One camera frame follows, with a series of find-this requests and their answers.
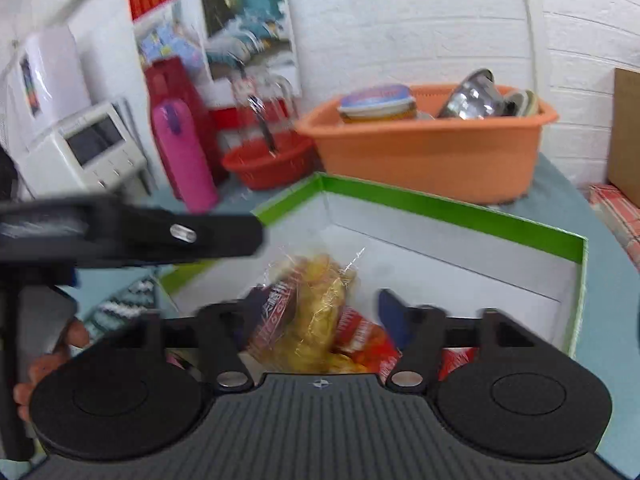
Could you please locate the brown cardboard box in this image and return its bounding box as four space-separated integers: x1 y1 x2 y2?
606 68 640 206

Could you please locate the green cardboard box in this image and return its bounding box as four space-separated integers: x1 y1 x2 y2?
160 174 587 353

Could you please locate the red lion snack bag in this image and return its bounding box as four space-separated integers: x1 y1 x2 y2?
332 304 478 382

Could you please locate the plaid blanket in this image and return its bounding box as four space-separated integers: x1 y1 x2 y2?
588 184 640 269

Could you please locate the red fu wall calendar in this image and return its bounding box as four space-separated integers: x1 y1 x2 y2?
129 0 302 108

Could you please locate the person's left hand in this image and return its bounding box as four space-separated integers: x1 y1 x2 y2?
13 318 90 422

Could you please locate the red thermos jug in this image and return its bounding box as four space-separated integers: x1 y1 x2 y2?
143 56 229 185

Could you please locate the clear galette cookie bag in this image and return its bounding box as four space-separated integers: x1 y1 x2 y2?
247 252 366 374

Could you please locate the orange plastic basin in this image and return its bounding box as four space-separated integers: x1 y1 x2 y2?
295 98 559 205

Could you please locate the steel bowl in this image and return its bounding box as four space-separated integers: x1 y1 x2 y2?
437 68 506 120

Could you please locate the lidded container blue lid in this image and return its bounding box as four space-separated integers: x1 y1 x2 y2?
337 84 418 122

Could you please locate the white water purifier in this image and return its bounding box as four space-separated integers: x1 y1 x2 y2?
6 25 91 155

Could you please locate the red plastic basket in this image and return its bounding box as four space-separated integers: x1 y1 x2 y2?
222 131 317 191

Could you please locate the white appliance with screen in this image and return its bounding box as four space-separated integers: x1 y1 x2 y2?
15 102 146 198

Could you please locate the pink thermos bottle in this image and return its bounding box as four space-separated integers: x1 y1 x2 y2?
152 99 218 214

